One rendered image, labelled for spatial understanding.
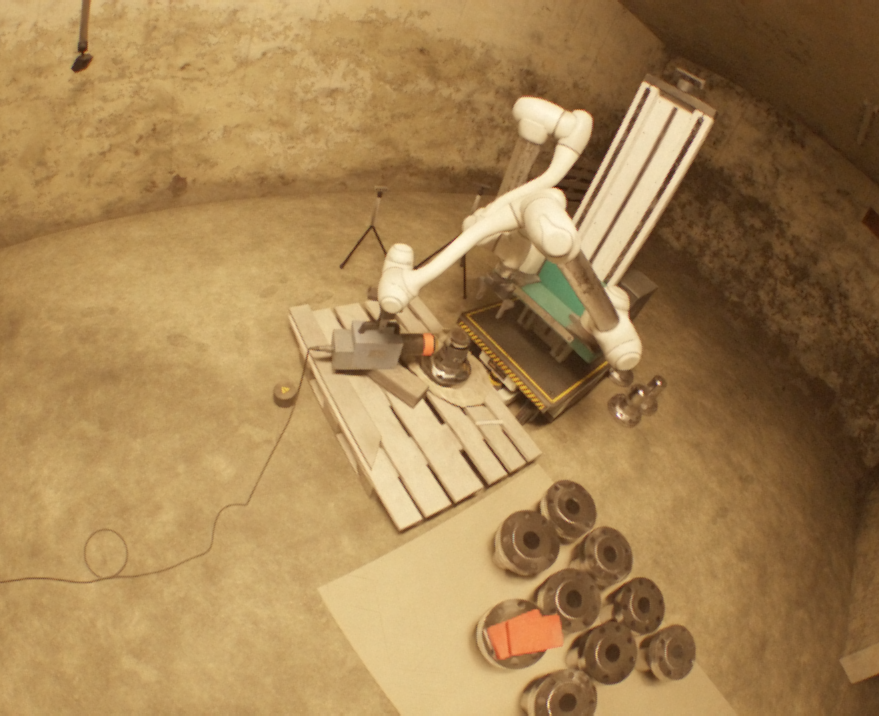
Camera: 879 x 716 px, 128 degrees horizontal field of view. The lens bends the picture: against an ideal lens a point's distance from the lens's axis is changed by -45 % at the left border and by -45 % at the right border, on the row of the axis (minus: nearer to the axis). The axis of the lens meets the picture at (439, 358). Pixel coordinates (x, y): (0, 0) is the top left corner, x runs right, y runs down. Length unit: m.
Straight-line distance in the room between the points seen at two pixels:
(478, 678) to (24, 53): 4.17
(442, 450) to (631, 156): 1.54
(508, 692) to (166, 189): 3.74
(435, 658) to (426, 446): 0.87
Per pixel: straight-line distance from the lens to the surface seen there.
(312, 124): 3.48
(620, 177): 1.89
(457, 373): 1.93
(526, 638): 1.40
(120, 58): 3.21
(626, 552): 1.85
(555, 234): 1.15
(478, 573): 1.69
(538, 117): 1.64
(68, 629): 1.79
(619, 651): 1.68
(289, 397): 1.82
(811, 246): 5.92
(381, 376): 1.77
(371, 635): 1.53
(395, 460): 1.62
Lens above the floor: 1.53
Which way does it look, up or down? 43 degrees down
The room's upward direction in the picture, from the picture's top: 24 degrees clockwise
